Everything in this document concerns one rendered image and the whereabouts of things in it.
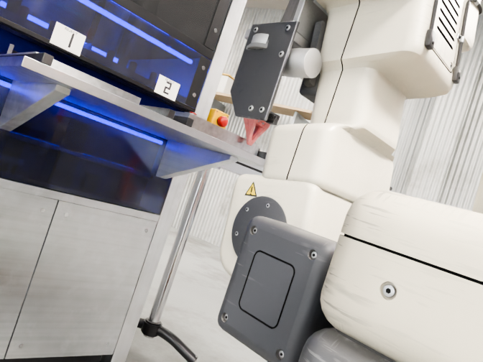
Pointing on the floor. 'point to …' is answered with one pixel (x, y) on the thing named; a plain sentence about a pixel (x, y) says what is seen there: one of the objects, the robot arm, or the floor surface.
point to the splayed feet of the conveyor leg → (152, 330)
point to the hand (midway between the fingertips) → (249, 142)
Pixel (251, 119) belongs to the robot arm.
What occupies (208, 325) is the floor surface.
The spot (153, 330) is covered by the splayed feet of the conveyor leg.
